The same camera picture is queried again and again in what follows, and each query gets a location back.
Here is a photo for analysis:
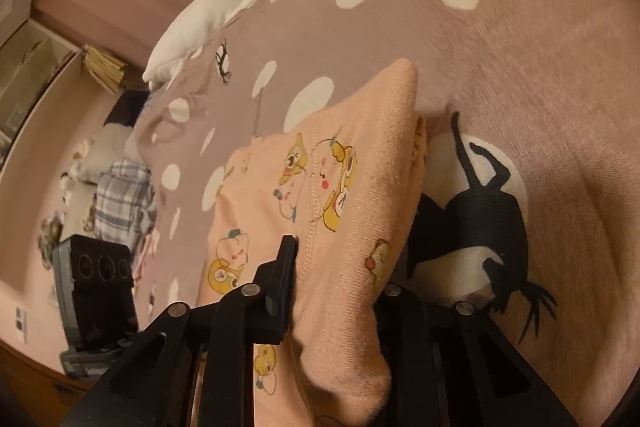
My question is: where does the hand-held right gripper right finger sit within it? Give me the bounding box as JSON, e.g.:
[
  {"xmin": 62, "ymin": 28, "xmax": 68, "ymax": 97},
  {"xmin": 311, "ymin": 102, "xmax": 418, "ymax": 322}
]
[{"xmin": 374, "ymin": 284, "xmax": 582, "ymax": 427}]

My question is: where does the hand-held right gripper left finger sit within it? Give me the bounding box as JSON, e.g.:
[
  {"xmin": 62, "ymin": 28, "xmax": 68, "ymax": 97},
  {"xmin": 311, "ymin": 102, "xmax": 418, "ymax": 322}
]
[{"xmin": 62, "ymin": 234, "xmax": 300, "ymax": 427}]

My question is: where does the pink cartoon print garment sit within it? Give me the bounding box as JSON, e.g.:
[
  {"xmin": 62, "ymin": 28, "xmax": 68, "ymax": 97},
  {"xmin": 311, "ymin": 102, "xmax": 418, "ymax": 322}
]
[{"xmin": 192, "ymin": 58, "xmax": 432, "ymax": 427}]

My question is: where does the floral patterned cloth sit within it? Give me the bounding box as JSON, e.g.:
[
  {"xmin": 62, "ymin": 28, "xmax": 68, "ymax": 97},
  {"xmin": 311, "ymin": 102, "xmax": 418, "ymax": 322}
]
[{"xmin": 37, "ymin": 214, "xmax": 66, "ymax": 269}]

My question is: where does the blue plaid cloth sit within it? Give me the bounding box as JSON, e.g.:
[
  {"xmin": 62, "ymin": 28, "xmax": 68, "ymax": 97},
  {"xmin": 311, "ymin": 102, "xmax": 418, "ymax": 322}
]
[{"xmin": 94, "ymin": 157, "xmax": 159, "ymax": 259}]

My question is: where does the dark cloth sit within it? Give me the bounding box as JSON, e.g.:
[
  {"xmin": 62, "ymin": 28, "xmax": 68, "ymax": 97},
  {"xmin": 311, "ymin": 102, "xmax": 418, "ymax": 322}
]
[{"xmin": 103, "ymin": 88, "xmax": 152, "ymax": 128}]

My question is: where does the stack of yellowed books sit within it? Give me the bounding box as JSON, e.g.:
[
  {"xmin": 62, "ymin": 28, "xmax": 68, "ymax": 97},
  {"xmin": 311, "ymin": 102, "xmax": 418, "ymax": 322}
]
[{"xmin": 81, "ymin": 44, "xmax": 129, "ymax": 96}]

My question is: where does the white open shelf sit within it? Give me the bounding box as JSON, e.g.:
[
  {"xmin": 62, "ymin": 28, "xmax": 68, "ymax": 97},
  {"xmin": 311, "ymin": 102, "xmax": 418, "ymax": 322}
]
[{"xmin": 0, "ymin": 19, "xmax": 84, "ymax": 168}]

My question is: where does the mauve dotted cat print bedspread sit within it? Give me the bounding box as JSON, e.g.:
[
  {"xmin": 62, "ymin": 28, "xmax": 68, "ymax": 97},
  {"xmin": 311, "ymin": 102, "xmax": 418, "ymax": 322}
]
[{"xmin": 132, "ymin": 0, "xmax": 640, "ymax": 427}]

